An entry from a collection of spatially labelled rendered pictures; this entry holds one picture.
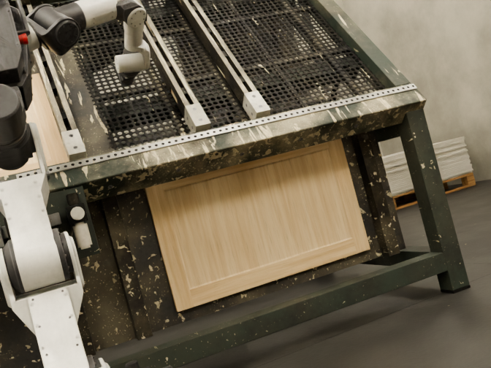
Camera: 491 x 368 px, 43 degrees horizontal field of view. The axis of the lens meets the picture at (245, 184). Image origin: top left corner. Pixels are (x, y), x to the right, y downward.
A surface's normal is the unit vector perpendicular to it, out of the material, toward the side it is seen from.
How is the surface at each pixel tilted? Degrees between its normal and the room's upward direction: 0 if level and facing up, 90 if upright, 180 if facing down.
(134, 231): 90
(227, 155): 141
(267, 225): 90
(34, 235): 51
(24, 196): 64
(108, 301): 90
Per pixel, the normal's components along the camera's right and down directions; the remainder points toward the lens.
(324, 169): 0.32, -0.08
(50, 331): 0.18, -0.49
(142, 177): 0.40, 0.70
